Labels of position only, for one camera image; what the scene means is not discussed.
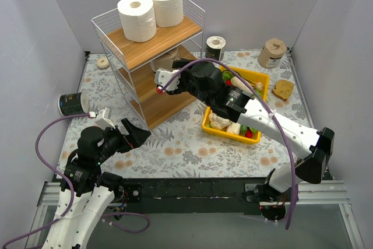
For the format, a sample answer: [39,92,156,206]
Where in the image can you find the bok choy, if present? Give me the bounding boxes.
[226,122,241,135]

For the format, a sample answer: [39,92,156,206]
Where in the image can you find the white paper towel roll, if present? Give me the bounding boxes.
[117,0,157,43]
[152,0,184,27]

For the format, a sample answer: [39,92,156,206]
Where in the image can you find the purple cable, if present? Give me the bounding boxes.
[1,111,151,249]
[163,58,300,231]

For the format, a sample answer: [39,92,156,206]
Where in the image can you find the white wire wooden shelf rack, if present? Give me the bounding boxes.
[91,0,205,130]

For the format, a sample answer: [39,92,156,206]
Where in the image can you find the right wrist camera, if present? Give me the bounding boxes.
[154,68,181,94]

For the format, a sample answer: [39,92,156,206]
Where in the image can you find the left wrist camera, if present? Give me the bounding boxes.
[89,107,115,130]

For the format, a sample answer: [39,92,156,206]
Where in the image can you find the bread slice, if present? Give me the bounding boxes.
[272,80,294,101]

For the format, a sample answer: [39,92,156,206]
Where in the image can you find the white radish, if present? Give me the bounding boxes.
[230,76,253,94]

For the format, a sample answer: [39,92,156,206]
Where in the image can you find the black wrapped roll on side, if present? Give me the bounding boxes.
[58,92,89,116]

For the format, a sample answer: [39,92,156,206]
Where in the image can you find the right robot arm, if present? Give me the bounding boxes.
[154,58,335,204]

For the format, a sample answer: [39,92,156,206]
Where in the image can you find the white cauliflower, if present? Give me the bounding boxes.
[209,113,231,130]

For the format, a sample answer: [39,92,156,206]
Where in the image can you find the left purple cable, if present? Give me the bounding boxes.
[1,111,151,249]

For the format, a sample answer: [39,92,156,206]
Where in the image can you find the garlic bulb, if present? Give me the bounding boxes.
[254,82,264,92]

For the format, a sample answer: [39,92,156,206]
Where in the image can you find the black wrapped roll at back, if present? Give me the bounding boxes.
[205,36,226,61]

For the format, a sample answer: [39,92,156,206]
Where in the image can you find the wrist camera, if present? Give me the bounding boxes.
[154,68,181,94]
[89,107,115,130]

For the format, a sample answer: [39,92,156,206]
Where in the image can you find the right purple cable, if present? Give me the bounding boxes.
[163,58,300,231]

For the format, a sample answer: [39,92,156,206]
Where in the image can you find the brown printed paper roll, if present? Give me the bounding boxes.
[150,47,179,73]

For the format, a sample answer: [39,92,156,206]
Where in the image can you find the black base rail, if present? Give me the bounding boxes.
[119,177,292,216]

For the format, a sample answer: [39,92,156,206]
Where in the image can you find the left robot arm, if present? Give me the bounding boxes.
[43,118,151,248]

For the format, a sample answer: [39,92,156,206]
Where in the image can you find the small beige donut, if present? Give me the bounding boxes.
[96,57,110,69]

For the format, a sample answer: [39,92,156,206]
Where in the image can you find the yellow plastic bin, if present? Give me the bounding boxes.
[202,66,270,145]

